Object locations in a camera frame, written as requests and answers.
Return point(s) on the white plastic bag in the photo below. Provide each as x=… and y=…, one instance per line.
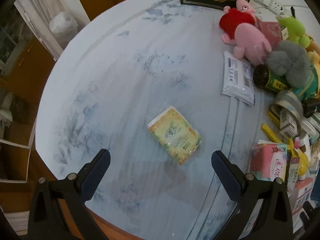
x=62, y=25

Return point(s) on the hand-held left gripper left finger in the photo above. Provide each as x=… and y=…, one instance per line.
x=97, y=177

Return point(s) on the black tube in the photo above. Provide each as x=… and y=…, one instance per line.
x=311, y=106

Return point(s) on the pink floral box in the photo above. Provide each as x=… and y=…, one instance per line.
x=271, y=31

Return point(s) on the yellow duck plush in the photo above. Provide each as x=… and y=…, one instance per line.
x=315, y=55

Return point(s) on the pink tissue pack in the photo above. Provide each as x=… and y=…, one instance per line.
x=267, y=162

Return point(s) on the pig plush with red dress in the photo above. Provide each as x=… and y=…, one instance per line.
x=235, y=20

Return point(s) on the white wet wipes pack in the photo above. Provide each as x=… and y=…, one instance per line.
x=237, y=80

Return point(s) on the teal soft pack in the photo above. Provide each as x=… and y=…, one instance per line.
x=308, y=85

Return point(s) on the dark bottle with green label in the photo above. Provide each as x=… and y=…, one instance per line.
x=265, y=78

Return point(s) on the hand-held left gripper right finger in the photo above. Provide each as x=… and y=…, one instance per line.
x=226, y=177

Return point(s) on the pile of small medicine boxes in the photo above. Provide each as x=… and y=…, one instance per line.
x=286, y=130

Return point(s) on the white curtain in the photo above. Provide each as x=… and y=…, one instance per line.
x=37, y=2

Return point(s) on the grey fluffy plush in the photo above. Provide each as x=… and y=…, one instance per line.
x=290, y=60

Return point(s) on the grey tape roll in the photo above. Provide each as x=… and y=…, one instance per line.
x=290, y=97

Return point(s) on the yellow tissue pack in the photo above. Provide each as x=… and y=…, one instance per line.
x=175, y=135

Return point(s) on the green plush toy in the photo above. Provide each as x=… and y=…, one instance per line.
x=292, y=27

